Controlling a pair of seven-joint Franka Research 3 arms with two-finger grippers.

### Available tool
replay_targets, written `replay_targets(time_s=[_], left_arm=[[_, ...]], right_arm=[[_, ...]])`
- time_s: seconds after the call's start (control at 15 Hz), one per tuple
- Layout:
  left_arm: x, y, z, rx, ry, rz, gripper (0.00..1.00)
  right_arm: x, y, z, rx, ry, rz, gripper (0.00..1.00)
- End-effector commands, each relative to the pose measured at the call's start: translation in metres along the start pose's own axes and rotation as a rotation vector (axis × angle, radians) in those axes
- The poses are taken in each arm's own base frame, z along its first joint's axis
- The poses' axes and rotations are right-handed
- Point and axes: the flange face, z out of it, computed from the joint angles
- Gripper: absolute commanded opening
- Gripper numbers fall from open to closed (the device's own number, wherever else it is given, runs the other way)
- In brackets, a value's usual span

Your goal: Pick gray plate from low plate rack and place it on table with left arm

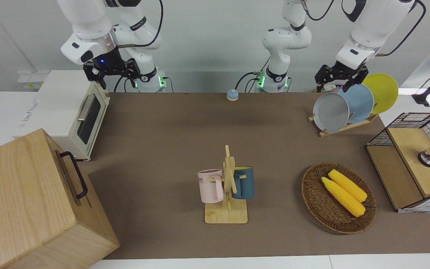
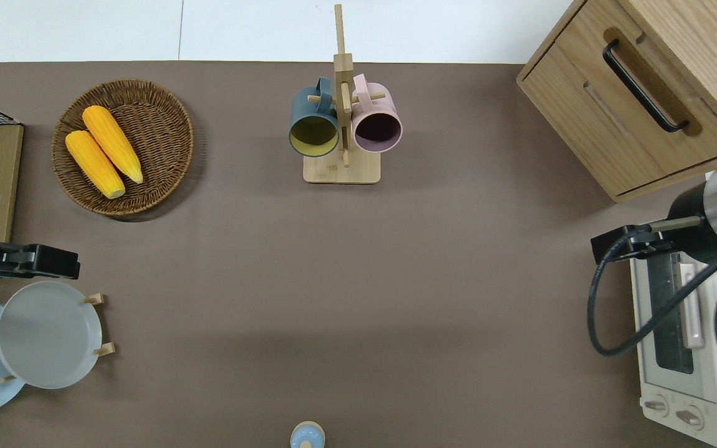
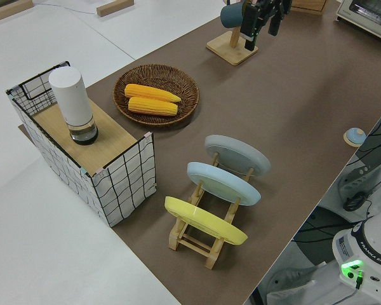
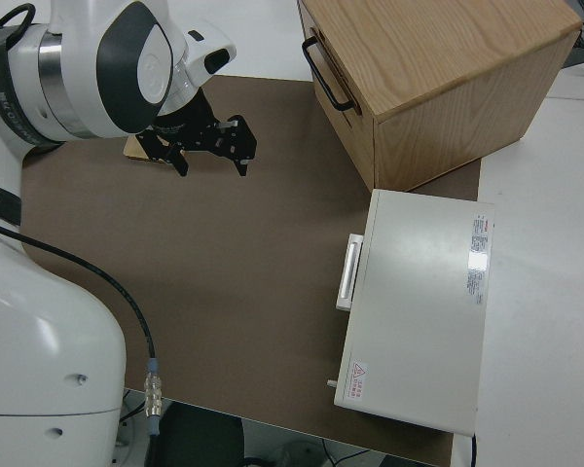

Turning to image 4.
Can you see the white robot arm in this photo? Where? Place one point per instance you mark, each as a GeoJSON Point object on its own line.
{"type": "Point", "coordinates": [53, 311]}

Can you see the wooden drawer cabinet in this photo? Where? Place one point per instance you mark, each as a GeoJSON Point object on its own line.
{"type": "Point", "coordinates": [443, 73]}

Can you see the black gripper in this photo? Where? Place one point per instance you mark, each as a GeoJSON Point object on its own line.
{"type": "Point", "coordinates": [182, 126]}

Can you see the light wooden rack base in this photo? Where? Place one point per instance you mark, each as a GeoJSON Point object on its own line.
{"type": "Point", "coordinates": [132, 149]}

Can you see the white microwave oven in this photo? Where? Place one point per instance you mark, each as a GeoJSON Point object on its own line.
{"type": "Point", "coordinates": [418, 311]}

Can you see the brown table mat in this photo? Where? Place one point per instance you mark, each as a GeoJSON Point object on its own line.
{"type": "Point", "coordinates": [233, 253]}

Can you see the black object under table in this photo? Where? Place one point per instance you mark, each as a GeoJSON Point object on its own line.
{"type": "Point", "coordinates": [199, 435]}

